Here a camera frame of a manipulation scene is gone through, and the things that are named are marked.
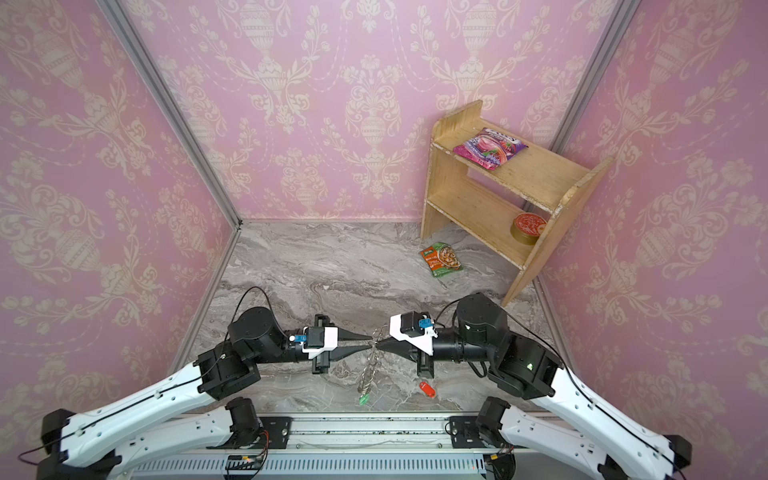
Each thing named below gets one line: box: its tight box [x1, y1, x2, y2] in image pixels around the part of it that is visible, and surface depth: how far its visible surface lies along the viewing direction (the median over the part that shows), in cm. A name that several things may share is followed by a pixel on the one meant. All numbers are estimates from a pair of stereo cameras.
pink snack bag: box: [453, 128, 529, 171], surface depth 77 cm
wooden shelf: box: [420, 100, 614, 308], surface depth 84 cm
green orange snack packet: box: [420, 242, 464, 277], surface depth 111 cm
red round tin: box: [510, 212, 547, 246], surface depth 88 cm
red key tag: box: [419, 381, 437, 398], surface depth 83 cm
